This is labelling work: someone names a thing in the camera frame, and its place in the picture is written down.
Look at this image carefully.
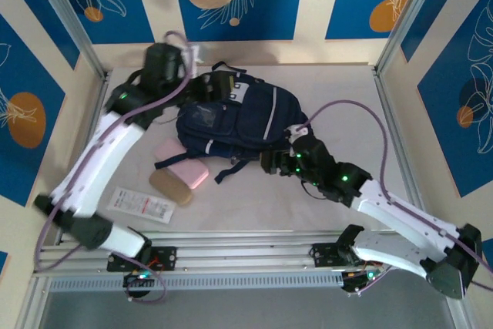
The tan glasses case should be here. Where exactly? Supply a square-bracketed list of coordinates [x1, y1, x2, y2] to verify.
[149, 170, 193, 206]

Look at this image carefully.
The pink pencil case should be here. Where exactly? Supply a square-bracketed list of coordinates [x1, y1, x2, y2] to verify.
[154, 137, 211, 190]

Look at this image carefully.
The aluminium lower frame post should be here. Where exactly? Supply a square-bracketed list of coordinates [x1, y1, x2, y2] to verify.
[15, 275, 51, 329]
[438, 267, 478, 329]

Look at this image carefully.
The aluminium rail frame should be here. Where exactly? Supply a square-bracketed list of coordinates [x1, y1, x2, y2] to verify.
[32, 230, 458, 279]

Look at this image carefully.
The blue poster white flower outline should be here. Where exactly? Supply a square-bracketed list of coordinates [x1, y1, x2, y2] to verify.
[49, 0, 156, 45]

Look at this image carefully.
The navy blue student backpack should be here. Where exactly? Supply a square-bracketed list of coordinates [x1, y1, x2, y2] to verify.
[153, 61, 311, 186]

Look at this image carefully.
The black base electronics board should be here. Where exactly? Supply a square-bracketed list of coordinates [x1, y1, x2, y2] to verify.
[122, 270, 156, 288]
[340, 266, 387, 294]

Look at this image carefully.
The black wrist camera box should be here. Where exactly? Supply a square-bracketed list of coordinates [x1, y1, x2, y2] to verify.
[144, 42, 184, 78]
[288, 124, 329, 166]

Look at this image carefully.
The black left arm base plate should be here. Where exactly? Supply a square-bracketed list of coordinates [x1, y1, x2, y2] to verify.
[106, 246, 178, 273]

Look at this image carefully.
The blue poster beige circle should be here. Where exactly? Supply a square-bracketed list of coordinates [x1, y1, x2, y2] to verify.
[170, 0, 307, 42]

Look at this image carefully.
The grey slotted cable duct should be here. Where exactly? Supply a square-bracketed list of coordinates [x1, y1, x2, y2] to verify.
[48, 274, 344, 294]

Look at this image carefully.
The blue poster dark circle flower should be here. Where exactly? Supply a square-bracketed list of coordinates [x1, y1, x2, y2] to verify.
[418, 0, 493, 198]

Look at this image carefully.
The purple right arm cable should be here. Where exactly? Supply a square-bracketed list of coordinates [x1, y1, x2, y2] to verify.
[302, 99, 493, 299]

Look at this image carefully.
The white plastic packet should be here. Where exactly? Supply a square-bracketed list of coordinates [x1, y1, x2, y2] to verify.
[109, 186, 176, 224]

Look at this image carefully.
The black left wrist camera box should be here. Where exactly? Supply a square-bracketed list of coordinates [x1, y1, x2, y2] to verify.
[144, 42, 184, 78]

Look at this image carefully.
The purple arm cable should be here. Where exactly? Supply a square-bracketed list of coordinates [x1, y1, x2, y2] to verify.
[34, 30, 193, 304]
[302, 99, 493, 299]

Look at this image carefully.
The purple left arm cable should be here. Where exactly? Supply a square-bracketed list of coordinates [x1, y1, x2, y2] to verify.
[34, 30, 193, 304]

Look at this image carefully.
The aluminium table side rail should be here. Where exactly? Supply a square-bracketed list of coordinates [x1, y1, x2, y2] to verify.
[53, 70, 112, 246]
[372, 69, 434, 237]

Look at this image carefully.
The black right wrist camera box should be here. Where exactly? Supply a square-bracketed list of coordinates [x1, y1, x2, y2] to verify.
[288, 124, 329, 166]

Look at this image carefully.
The aluminium frame post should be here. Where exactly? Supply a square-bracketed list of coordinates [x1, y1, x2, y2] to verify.
[26, 0, 109, 82]
[15, 275, 51, 329]
[374, 0, 450, 76]
[438, 267, 478, 329]

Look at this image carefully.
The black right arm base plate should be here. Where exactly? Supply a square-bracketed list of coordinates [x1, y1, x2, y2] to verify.
[310, 242, 382, 268]

